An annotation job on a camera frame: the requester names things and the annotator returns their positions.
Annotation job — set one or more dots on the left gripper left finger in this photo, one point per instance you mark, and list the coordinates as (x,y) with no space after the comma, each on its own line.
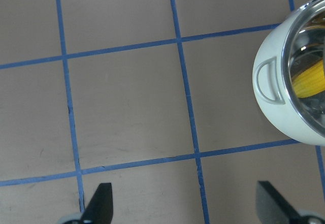
(99,209)

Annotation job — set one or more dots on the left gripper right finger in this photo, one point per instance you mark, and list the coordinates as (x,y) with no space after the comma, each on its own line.
(272,207)

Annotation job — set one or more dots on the yellow corn cob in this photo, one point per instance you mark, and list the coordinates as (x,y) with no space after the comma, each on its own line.
(310,82)

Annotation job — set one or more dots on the pale green cooking pot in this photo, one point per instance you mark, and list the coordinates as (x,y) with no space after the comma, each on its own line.
(288,50)

